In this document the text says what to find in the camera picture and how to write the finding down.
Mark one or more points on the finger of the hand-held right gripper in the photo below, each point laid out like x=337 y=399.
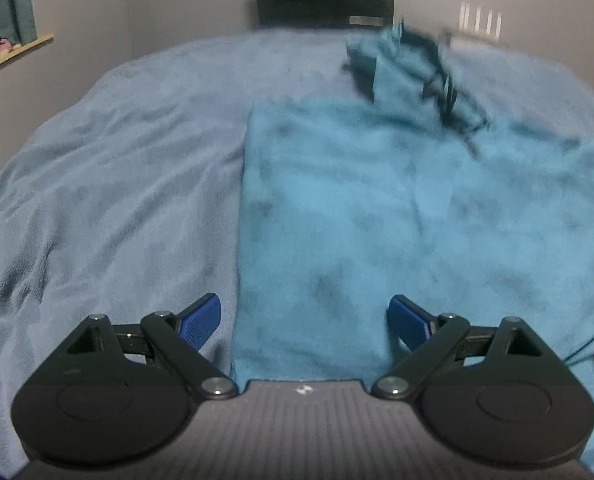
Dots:
x=363 y=72
x=449 y=87

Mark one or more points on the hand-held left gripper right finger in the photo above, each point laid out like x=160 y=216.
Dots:
x=408 y=317

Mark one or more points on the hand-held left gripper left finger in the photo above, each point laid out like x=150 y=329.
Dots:
x=200 y=317

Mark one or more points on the teal garment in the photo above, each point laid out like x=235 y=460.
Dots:
x=357 y=220

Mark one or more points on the white antenna router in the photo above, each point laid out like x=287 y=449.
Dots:
x=479 y=22

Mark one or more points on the light blue bed blanket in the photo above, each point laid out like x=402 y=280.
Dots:
x=112 y=175

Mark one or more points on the wooden window sill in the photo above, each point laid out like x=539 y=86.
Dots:
x=19 y=52

